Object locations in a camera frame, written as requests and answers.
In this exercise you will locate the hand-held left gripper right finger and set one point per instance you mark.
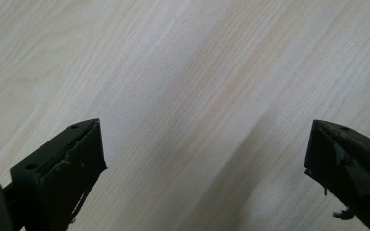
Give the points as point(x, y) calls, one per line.
point(350, 166)

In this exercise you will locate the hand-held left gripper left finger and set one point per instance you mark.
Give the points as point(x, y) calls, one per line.
point(64, 173)

